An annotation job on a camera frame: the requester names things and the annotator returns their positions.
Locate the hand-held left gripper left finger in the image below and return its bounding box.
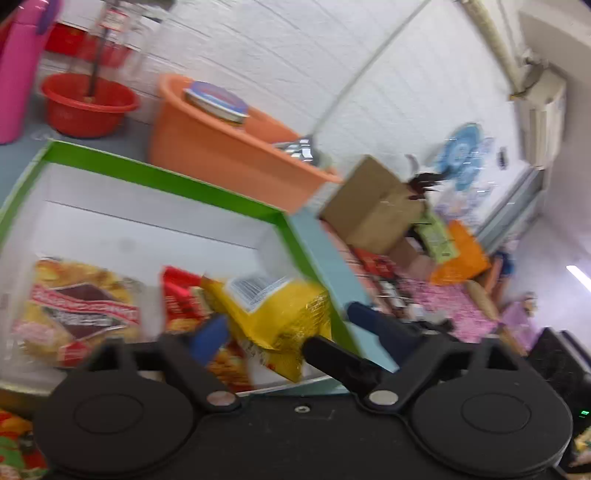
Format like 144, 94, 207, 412
88, 316, 243, 414

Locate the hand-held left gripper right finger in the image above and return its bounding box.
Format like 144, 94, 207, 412
302, 300, 520, 414

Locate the green cardboard box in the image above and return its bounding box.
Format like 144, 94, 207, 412
0, 141, 402, 398

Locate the red box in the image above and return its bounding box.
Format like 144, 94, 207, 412
353, 247, 402, 282

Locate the pink patterned cloth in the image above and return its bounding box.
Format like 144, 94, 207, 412
355, 272, 499, 344

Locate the small cardboard box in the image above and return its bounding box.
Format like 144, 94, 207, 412
388, 237, 435, 278

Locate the green carton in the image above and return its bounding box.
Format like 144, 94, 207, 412
413, 208, 458, 264

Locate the orange bag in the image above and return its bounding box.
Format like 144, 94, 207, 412
429, 219, 491, 287

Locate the large cardboard box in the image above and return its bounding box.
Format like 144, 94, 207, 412
321, 154, 426, 257

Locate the round yellow red snack packet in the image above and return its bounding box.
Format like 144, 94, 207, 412
11, 258, 144, 370

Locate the dark red decoration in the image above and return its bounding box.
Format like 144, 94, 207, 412
406, 171, 446, 201

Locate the orange plastic basin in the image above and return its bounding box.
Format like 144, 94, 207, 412
148, 74, 345, 215

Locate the metal bowl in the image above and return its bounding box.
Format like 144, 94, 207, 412
272, 136, 319, 164

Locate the black electronic device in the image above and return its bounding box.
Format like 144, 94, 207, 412
526, 327, 591, 416

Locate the fluorescent tube light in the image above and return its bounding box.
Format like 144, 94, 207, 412
567, 265, 591, 291

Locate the colourful printed packet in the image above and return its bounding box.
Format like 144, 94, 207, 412
0, 406, 49, 480

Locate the round tin with blue lid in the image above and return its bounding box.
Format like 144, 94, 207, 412
182, 82, 250, 127

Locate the red plastic basin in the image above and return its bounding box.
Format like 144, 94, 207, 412
41, 73, 140, 139

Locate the white air conditioner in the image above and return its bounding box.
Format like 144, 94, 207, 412
510, 69, 568, 169

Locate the dark ladle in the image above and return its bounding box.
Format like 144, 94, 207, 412
85, 28, 109, 102

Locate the glass pitcher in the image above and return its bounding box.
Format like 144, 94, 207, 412
92, 0, 153, 100

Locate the pink bottle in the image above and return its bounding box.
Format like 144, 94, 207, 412
0, 0, 63, 145

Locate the thin grey cable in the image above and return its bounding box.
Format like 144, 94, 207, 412
309, 0, 432, 144

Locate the white wall pipe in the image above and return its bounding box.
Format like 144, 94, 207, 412
462, 0, 532, 93

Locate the wall calendar poster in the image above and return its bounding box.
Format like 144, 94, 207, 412
44, 21, 134, 68

